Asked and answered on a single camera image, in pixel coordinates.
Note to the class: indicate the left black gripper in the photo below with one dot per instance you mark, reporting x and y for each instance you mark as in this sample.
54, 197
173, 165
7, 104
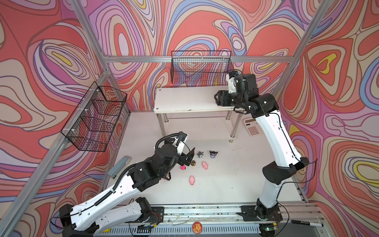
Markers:
191, 155

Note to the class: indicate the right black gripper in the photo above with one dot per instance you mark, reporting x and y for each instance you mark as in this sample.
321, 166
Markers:
222, 98

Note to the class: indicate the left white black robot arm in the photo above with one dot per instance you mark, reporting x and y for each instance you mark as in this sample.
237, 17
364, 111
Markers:
101, 212

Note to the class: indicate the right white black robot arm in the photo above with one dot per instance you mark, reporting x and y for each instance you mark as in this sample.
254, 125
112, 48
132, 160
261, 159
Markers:
287, 160

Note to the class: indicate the grey shark toy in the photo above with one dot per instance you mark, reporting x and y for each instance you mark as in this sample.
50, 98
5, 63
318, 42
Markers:
200, 154

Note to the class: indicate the pink pig toy centre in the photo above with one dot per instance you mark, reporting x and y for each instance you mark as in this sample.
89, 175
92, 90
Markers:
205, 165

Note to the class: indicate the pink pig toy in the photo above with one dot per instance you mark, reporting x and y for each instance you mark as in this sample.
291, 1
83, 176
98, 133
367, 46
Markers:
191, 180
205, 165

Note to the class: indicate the pink pig toy front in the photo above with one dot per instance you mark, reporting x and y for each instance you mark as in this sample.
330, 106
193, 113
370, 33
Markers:
191, 180

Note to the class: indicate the dark purple figure toy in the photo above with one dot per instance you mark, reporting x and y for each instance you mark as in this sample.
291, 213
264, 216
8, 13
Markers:
213, 154

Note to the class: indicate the pink white calculator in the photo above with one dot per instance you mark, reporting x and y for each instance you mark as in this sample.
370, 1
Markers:
252, 127

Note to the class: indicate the white shelf table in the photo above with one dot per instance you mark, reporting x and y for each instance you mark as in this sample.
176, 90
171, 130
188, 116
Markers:
194, 111

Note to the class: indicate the grey stapler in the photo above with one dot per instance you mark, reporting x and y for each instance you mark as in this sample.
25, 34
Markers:
118, 167

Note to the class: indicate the red round sticker badge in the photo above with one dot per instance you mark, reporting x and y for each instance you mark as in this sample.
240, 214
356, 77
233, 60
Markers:
197, 227

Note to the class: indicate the black white marker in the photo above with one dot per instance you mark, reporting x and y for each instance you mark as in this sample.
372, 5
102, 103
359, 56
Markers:
307, 223

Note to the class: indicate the back black wire basket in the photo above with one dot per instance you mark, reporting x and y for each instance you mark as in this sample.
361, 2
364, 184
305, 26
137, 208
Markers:
200, 68

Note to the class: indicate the black wire basket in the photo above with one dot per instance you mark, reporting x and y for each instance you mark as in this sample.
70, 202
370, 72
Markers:
98, 113
200, 68

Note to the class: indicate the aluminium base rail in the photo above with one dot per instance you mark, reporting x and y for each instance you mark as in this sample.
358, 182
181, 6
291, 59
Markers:
225, 220

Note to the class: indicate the left black wire basket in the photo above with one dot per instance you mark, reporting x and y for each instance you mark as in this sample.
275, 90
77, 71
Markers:
98, 113

